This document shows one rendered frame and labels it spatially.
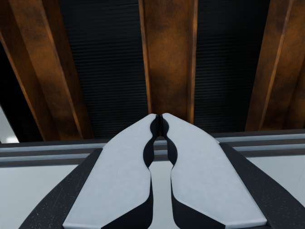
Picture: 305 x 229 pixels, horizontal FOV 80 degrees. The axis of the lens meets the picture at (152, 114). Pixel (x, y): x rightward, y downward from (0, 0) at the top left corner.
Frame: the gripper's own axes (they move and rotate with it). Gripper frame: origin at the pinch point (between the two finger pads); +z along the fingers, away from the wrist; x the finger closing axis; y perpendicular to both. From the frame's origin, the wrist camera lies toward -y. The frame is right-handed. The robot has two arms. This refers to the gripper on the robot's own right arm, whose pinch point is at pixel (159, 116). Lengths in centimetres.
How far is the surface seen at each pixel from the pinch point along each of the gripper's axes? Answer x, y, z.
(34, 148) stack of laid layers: -16.6, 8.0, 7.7
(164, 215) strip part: -0.2, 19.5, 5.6
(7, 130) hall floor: -103, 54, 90
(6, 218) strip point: -24.1, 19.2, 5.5
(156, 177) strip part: -0.9, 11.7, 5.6
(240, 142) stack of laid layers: 9.6, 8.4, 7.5
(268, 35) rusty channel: 17.8, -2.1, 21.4
